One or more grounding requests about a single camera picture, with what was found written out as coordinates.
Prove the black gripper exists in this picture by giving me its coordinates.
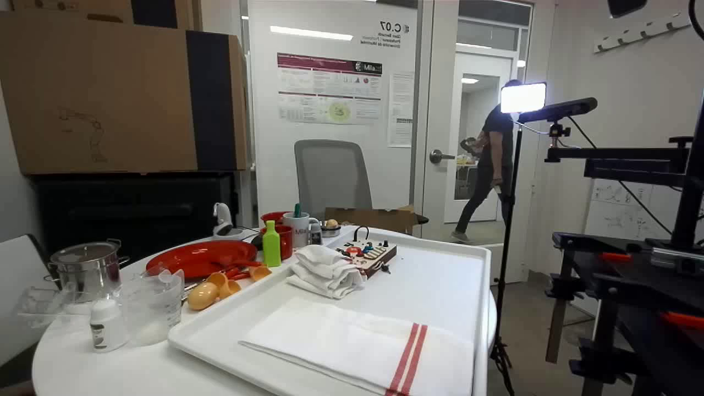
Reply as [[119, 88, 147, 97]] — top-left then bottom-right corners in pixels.
[[604, 0, 649, 19]]

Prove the white red-striped towel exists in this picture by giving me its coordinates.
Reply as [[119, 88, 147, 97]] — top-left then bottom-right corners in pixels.
[[283, 242, 367, 302], [240, 295, 475, 396]]

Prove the crumpled white red-striped towel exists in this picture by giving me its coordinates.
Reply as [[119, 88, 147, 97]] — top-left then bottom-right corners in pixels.
[[283, 242, 367, 302]]

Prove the bright LED light panel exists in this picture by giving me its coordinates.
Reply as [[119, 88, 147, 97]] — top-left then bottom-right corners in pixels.
[[500, 82, 549, 117]]

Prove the white glass door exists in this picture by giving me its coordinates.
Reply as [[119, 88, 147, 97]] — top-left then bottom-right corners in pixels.
[[418, 0, 537, 237]]

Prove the whiteboard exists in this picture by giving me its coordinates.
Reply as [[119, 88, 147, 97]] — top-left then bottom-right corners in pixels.
[[583, 179, 704, 244]]

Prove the white paper sheet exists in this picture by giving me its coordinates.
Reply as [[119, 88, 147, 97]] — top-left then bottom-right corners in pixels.
[[384, 71, 418, 150]]

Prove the black light stand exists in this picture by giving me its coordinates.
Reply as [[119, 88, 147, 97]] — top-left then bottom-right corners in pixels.
[[489, 127, 524, 396]]

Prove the black robot cart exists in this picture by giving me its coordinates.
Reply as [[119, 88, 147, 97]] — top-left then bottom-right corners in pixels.
[[548, 229, 704, 396]]

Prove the small open cardboard box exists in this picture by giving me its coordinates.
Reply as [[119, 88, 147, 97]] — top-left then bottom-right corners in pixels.
[[323, 205, 431, 237]]

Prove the large white tray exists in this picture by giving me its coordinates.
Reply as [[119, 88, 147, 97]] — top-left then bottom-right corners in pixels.
[[165, 224, 495, 396]]

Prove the grey office chair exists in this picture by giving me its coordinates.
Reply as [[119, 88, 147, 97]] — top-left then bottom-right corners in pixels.
[[293, 139, 374, 220]]

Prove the wooden toy busy board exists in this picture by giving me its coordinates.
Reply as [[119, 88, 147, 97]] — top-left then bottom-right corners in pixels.
[[335, 227, 400, 279]]

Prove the steel bowl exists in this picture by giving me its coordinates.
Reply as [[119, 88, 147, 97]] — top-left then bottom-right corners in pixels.
[[318, 215, 343, 240]]

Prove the small dark jar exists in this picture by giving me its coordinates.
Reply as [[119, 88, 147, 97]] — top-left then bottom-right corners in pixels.
[[305, 218, 325, 246]]

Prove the white measuring jug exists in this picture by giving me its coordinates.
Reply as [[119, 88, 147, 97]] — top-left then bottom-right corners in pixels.
[[289, 211, 314, 248]]

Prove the green plastic bottle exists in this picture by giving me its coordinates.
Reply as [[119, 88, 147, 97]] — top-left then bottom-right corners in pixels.
[[259, 218, 283, 269]]

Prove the orange food piece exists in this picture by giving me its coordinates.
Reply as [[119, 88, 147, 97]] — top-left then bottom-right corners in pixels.
[[204, 269, 242, 302], [244, 262, 273, 283]]

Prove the bread roll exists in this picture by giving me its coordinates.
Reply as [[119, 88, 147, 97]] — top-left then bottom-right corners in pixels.
[[184, 279, 219, 312]]

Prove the black cabinet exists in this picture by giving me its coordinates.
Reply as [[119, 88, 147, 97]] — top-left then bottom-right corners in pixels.
[[31, 172, 238, 266]]

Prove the large cardboard box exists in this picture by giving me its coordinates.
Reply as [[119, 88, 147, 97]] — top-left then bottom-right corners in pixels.
[[0, 7, 251, 177]]

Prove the clear plastic cup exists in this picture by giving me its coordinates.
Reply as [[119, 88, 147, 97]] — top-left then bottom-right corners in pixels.
[[119, 266, 186, 347]]

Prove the clear glass pitcher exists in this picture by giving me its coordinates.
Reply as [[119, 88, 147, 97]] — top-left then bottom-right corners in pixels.
[[48, 237, 126, 304]]

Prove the small white bottle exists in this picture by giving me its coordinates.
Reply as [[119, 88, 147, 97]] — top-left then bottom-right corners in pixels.
[[87, 295, 130, 352]]

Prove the clear plastic bag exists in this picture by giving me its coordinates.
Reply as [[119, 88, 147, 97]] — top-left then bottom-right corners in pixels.
[[15, 281, 75, 326]]

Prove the white coat hook rail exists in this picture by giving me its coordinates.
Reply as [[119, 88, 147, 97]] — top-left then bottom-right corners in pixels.
[[593, 9, 692, 56]]

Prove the thick black cable bundle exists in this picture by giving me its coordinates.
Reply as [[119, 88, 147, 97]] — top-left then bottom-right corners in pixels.
[[687, 0, 704, 42]]

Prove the black stereo camera bar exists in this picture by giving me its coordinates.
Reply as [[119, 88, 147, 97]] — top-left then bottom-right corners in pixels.
[[517, 94, 601, 126]]

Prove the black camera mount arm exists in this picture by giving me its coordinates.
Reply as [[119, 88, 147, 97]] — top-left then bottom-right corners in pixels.
[[544, 118, 696, 184]]

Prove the metal door handle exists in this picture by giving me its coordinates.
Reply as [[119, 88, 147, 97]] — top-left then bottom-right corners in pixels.
[[427, 148, 457, 167]]

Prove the orange-handled clamp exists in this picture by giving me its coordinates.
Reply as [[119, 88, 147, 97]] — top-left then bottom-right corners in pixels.
[[657, 308, 704, 333], [597, 251, 634, 266]]

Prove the wall poster with maroon header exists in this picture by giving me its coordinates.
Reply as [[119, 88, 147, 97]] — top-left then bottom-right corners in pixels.
[[275, 51, 384, 127]]

